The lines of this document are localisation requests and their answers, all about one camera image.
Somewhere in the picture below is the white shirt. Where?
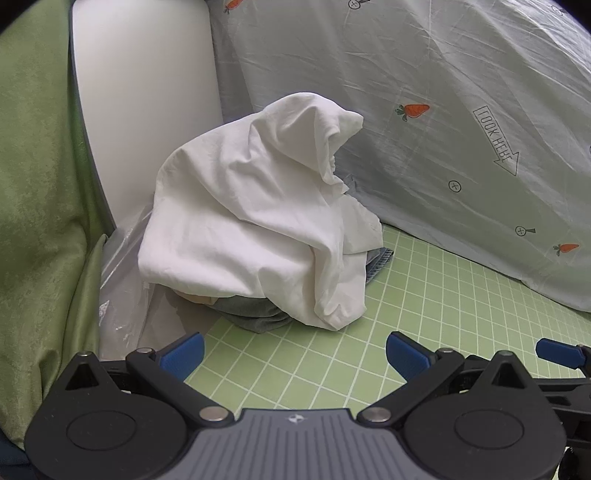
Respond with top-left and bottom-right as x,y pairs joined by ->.
137,91 -> 384,331

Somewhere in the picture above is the green grid cutting mat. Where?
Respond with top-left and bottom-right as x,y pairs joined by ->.
182,222 -> 591,412

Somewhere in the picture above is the green curtain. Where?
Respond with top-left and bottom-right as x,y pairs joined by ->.
0,0 -> 117,455

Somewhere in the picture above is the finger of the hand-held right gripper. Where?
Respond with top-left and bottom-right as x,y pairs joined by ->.
536,338 -> 591,377

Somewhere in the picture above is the clear plastic bag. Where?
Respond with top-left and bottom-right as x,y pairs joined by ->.
98,205 -> 218,361

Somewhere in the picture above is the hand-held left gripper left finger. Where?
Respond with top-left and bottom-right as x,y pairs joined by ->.
64,332 -> 235,428

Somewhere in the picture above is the blue denim garment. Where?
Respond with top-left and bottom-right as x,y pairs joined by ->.
364,246 -> 396,288

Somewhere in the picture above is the carrot print quilt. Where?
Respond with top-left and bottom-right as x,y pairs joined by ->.
205,0 -> 591,315

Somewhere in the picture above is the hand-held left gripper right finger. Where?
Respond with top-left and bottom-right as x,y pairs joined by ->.
356,331 -> 537,428

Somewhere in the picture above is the beige garment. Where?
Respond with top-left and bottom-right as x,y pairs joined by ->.
178,291 -> 219,306

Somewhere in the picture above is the grey garment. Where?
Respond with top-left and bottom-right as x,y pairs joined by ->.
215,295 -> 319,334

